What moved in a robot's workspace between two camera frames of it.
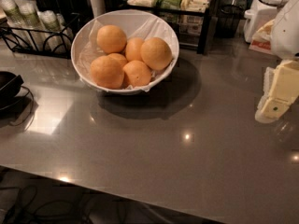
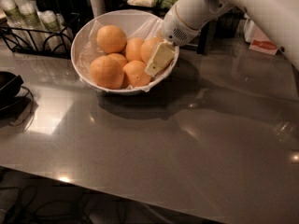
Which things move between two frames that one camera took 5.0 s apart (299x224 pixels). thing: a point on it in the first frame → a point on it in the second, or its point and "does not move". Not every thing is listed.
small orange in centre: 116,60 does not move
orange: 155,53 does not move
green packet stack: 169,1 does not move
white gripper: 286,35 → 174,27
